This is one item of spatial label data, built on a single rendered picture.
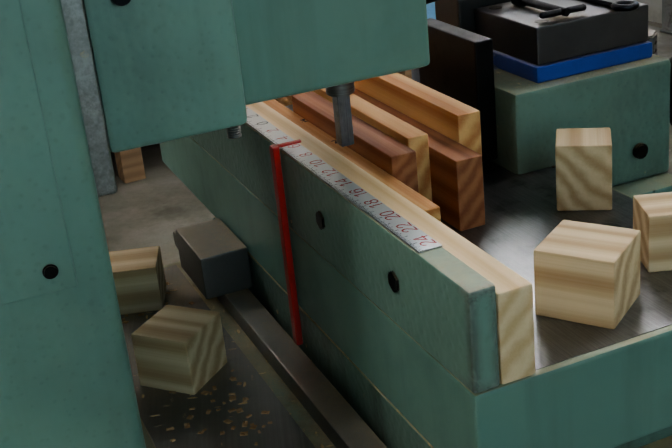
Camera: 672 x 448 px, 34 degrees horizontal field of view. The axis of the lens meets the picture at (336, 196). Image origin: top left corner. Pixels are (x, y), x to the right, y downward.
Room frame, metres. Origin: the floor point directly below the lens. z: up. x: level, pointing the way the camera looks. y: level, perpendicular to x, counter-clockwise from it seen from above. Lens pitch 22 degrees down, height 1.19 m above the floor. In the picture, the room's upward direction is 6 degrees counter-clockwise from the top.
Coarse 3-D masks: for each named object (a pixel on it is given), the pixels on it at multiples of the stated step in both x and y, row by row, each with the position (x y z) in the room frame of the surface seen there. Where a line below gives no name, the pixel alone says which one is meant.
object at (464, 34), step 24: (432, 24) 0.80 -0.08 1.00; (432, 48) 0.80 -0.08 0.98; (456, 48) 0.76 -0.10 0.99; (480, 48) 0.74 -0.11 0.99; (432, 72) 0.80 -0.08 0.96; (456, 72) 0.76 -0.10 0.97; (480, 72) 0.74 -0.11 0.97; (456, 96) 0.77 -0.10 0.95; (480, 96) 0.74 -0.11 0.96; (480, 120) 0.74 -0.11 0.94
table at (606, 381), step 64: (192, 192) 0.91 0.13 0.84; (512, 192) 0.69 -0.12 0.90; (640, 192) 0.74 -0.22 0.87; (256, 256) 0.75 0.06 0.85; (320, 256) 0.62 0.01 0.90; (512, 256) 0.59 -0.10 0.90; (320, 320) 0.63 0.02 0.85; (384, 320) 0.54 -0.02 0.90; (640, 320) 0.50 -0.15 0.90; (384, 384) 0.54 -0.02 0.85; (448, 384) 0.47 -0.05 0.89; (512, 384) 0.45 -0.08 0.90; (576, 384) 0.47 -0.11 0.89; (640, 384) 0.48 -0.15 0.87
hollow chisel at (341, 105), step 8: (344, 96) 0.68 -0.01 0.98; (336, 104) 0.68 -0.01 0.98; (344, 104) 0.68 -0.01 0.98; (336, 112) 0.68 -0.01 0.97; (344, 112) 0.68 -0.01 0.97; (336, 120) 0.68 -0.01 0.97; (344, 120) 0.68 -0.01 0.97; (336, 128) 0.68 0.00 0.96; (344, 128) 0.68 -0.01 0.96; (352, 128) 0.68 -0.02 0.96; (336, 136) 0.68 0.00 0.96; (344, 136) 0.68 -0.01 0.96; (352, 136) 0.68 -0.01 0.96; (344, 144) 0.68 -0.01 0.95; (352, 144) 0.68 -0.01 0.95
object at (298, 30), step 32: (256, 0) 0.63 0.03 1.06; (288, 0) 0.64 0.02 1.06; (320, 0) 0.64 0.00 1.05; (352, 0) 0.65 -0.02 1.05; (384, 0) 0.66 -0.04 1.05; (416, 0) 0.67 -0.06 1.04; (256, 32) 0.63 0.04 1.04; (288, 32) 0.63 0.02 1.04; (320, 32) 0.64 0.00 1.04; (352, 32) 0.65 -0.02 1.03; (384, 32) 0.66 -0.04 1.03; (416, 32) 0.67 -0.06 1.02; (256, 64) 0.63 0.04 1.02; (288, 64) 0.63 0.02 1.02; (320, 64) 0.64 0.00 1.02; (352, 64) 0.65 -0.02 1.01; (384, 64) 0.66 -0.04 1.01; (416, 64) 0.66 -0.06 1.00; (256, 96) 0.63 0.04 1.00
